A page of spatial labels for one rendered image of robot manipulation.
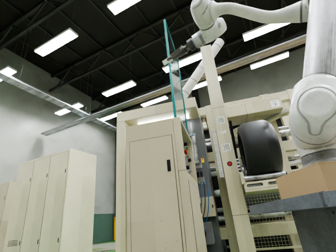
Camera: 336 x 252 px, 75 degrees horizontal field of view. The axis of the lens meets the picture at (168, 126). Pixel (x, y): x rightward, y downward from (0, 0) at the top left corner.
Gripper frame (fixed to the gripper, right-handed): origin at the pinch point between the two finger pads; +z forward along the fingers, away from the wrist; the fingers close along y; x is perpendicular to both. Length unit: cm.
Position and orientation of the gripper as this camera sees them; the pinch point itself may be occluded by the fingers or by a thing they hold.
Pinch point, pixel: (167, 60)
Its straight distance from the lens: 150.7
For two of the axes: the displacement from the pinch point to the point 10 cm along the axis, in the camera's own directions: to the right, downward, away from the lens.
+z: -8.3, 4.5, 3.2
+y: 3.2, -0.9, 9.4
